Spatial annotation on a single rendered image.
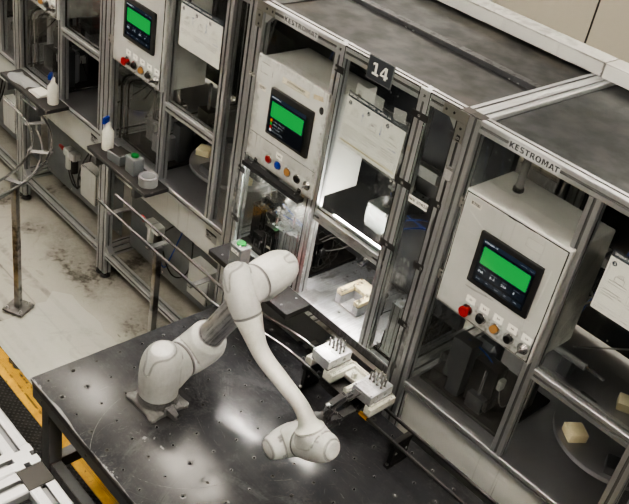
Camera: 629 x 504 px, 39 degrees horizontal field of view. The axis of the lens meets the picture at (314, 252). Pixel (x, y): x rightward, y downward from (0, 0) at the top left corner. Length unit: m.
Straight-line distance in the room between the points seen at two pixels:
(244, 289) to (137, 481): 0.81
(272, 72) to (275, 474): 1.54
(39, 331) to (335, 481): 2.13
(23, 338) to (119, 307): 0.56
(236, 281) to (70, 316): 2.21
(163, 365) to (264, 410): 0.48
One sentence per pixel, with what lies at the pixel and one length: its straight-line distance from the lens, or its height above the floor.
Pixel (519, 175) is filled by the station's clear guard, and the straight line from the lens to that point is 2.85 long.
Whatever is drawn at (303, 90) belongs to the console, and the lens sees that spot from 3.42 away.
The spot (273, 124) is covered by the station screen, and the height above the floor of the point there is 1.59.
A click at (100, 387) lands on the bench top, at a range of 3.57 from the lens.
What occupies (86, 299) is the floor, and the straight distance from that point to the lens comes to 5.10.
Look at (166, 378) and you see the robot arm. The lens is 3.34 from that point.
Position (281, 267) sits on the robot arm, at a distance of 2.99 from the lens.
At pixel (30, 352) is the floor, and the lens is 4.76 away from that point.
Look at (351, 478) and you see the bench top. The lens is 3.37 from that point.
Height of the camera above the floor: 3.14
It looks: 33 degrees down
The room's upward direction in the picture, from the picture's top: 11 degrees clockwise
